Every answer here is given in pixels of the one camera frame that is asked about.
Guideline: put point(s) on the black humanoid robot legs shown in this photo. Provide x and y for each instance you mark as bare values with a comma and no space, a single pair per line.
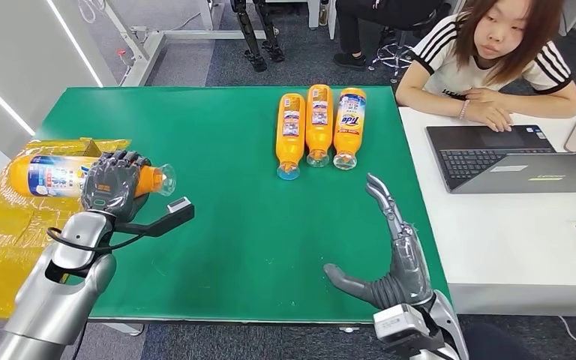
255,39

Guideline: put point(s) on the office chair with chrome base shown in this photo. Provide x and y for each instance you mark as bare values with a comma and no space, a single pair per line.
397,52

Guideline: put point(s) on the green table mat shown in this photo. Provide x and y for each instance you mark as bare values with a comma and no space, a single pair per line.
238,223

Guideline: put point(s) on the dark grey laptop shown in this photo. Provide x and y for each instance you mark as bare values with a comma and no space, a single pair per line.
482,159

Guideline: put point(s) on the person's left hand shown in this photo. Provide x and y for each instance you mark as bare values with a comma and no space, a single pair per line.
484,95

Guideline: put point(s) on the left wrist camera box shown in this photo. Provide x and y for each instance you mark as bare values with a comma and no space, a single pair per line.
176,213

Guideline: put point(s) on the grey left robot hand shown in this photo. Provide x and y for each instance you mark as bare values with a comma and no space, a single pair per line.
114,186

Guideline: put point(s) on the white desk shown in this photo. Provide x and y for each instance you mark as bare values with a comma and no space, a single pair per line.
506,238

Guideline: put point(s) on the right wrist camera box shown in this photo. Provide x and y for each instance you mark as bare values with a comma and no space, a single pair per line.
400,325

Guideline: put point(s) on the orange detergent bottle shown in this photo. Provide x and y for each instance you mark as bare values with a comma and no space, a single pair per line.
319,134
49,176
349,139
290,144

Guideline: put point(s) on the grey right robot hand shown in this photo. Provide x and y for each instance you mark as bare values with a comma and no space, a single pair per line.
407,273

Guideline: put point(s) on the person's right hand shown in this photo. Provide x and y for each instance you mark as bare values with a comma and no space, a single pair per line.
489,115

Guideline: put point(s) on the white metal stand frame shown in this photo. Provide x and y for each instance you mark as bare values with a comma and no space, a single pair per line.
149,44

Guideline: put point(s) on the person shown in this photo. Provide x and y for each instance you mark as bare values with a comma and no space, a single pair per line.
352,30
447,59

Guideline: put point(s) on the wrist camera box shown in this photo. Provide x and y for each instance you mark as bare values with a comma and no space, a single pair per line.
176,213
400,325

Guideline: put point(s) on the yellow film wrapped cardboard box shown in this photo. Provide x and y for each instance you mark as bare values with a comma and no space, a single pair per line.
0,238

